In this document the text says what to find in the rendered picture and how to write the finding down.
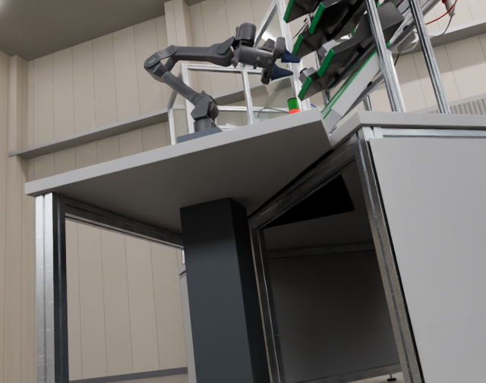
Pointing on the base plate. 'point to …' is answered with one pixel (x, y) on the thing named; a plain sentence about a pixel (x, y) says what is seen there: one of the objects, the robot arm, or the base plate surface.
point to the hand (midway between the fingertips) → (287, 64)
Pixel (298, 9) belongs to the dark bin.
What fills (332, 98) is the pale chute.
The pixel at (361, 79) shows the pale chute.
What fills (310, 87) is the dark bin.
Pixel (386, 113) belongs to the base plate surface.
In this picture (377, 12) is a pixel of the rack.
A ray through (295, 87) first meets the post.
